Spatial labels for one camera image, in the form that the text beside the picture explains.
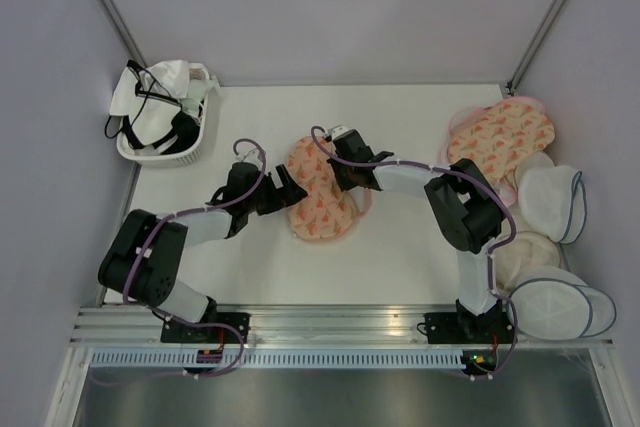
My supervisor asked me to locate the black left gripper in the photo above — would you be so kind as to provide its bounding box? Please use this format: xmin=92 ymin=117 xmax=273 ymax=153
xmin=244 ymin=165 xmax=307 ymax=216

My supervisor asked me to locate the floral mesh laundry bag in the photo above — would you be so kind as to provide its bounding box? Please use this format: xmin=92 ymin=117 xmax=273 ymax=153
xmin=286 ymin=136 xmax=372 ymax=242

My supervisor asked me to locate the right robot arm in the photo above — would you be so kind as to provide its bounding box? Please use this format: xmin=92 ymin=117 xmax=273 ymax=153
xmin=322 ymin=126 xmax=513 ymax=344

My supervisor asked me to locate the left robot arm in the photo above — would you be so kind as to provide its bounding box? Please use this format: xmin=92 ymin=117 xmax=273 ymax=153
xmin=98 ymin=162 xmax=308 ymax=345

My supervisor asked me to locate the white plastic laundry basket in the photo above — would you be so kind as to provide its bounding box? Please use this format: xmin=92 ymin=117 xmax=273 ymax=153
xmin=116 ymin=62 xmax=208 ymax=170

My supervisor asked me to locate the black bra in basket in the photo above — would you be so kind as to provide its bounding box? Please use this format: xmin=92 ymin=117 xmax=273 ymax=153
xmin=103 ymin=60 xmax=203 ymax=153

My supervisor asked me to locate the floral laundry bag on pile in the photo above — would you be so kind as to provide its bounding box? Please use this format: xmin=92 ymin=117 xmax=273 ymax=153
xmin=442 ymin=96 xmax=555 ymax=184

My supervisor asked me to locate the cream laundry bag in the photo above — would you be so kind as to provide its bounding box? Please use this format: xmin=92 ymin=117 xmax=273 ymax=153
xmin=493 ymin=212 xmax=562 ymax=291

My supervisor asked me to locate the white blue-trimmed laundry bag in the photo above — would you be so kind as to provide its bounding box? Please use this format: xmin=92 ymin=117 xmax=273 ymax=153
xmin=518 ymin=165 xmax=588 ymax=244

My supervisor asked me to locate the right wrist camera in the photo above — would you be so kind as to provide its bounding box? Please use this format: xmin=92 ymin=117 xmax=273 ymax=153
xmin=322 ymin=125 xmax=353 ymax=142

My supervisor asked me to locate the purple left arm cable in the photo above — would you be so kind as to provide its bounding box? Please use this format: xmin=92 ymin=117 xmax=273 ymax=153
xmin=89 ymin=138 xmax=266 ymax=388

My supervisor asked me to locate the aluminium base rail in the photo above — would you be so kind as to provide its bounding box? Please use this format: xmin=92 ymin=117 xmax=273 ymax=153
xmin=69 ymin=302 xmax=616 ymax=348

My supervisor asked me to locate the white slotted cable duct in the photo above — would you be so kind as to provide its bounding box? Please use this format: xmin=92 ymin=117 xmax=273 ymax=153
xmin=90 ymin=348 xmax=465 ymax=370

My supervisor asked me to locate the left aluminium frame post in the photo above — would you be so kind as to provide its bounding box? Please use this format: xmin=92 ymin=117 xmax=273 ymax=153
xmin=97 ymin=0 xmax=147 ymax=66

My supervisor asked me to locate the aluminium frame post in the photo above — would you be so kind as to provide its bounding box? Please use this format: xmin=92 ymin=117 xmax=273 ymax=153
xmin=97 ymin=0 xmax=147 ymax=66
xmin=500 ymin=0 xmax=569 ymax=98

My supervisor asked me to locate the right aluminium frame post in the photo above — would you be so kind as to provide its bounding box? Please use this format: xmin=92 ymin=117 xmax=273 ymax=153
xmin=500 ymin=0 xmax=569 ymax=98

